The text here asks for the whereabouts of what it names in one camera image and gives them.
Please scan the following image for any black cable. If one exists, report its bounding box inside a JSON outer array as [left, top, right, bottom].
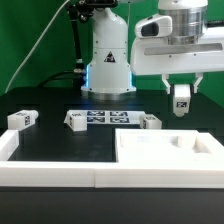
[[39, 70, 88, 89]]

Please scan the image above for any white U-shaped fence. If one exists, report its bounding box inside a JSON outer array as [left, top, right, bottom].
[[0, 130, 224, 189]]

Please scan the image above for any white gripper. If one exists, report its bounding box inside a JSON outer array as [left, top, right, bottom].
[[130, 14, 224, 94]]

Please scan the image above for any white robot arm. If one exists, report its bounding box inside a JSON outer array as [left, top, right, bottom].
[[81, 0, 224, 100]]

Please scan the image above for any white cable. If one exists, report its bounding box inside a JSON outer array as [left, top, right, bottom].
[[4, 0, 72, 95]]

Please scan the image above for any printed marker sheet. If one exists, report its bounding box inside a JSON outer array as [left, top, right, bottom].
[[64, 110, 145, 124]]

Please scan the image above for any white square tabletop part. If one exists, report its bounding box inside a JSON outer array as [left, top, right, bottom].
[[115, 129, 224, 163]]

